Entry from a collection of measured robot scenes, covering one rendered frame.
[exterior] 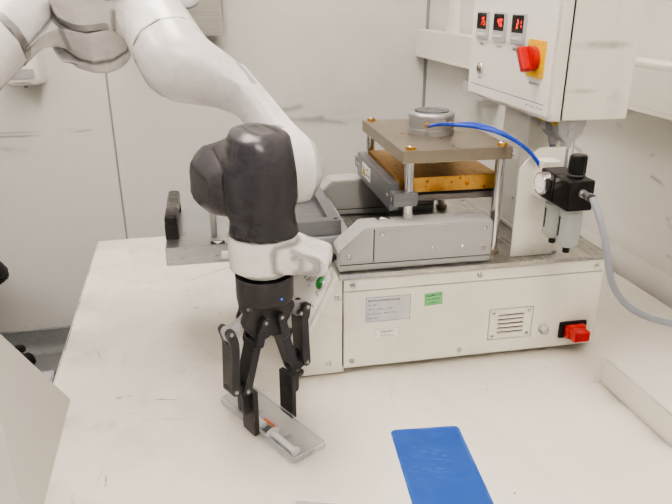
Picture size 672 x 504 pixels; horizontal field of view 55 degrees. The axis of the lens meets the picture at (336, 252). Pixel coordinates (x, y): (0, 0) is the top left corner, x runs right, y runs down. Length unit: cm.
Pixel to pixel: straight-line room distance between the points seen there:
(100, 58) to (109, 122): 141
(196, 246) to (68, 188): 162
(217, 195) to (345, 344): 37
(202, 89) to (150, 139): 156
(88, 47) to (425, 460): 79
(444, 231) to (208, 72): 43
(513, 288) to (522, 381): 15
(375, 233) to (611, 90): 42
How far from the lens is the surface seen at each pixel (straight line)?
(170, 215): 104
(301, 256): 79
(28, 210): 266
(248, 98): 96
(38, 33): 111
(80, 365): 119
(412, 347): 109
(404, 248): 101
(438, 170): 110
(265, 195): 76
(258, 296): 81
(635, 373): 110
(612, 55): 108
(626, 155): 157
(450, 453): 93
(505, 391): 107
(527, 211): 108
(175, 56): 97
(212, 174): 81
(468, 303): 108
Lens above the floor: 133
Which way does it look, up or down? 22 degrees down
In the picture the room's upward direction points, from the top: straight up
